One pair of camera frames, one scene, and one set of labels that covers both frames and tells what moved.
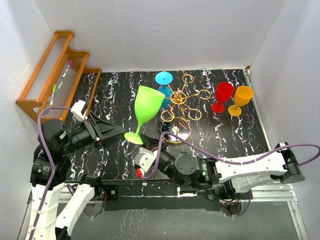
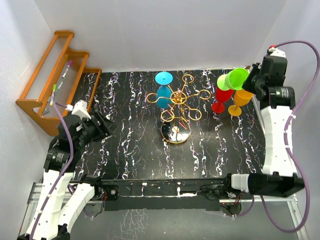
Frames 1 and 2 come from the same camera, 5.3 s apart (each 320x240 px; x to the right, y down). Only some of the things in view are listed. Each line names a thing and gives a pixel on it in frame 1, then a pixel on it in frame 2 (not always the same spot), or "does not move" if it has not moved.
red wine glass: (224, 92) does not move
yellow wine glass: (242, 95) does not move
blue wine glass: (164, 78) does not move
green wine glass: (147, 102) -> (234, 79)
